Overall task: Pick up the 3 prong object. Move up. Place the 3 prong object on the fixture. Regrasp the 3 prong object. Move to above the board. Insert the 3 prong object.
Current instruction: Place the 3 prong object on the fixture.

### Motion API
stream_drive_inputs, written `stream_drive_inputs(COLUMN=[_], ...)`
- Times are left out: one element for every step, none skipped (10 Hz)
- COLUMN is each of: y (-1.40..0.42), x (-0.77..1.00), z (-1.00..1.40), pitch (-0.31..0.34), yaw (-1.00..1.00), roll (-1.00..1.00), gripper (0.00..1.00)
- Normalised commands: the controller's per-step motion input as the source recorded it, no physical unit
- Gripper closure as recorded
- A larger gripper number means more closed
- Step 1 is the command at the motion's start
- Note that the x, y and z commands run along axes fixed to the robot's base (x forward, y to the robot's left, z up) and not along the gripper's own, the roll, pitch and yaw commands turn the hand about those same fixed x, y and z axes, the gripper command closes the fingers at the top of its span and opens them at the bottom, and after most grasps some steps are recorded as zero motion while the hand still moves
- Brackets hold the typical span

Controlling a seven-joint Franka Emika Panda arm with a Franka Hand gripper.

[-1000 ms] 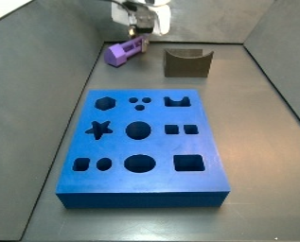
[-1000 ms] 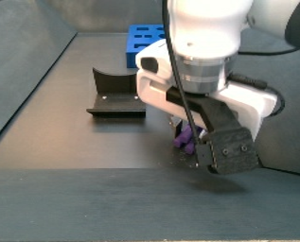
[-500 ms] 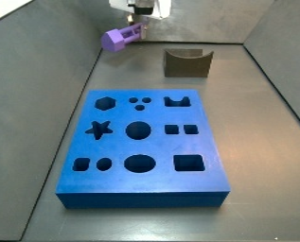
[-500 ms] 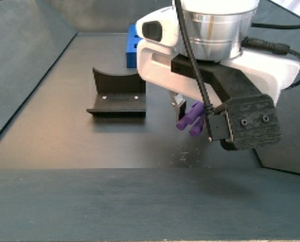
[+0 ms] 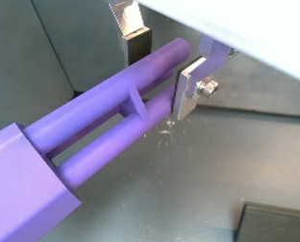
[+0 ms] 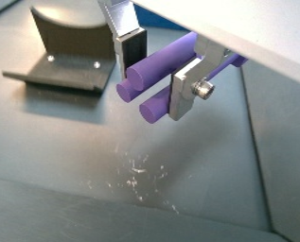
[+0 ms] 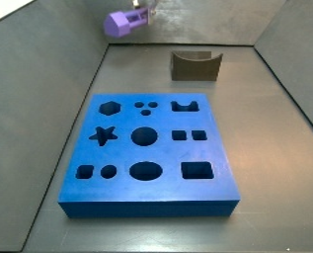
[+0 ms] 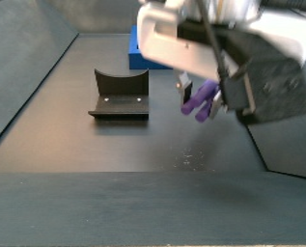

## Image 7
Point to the purple three prong object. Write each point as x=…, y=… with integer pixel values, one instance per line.
x=119, y=23

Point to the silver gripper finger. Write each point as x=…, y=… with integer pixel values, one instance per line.
x=151, y=8
x=136, y=4

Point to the blue shape sorter block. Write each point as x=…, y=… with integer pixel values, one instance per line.
x=148, y=159

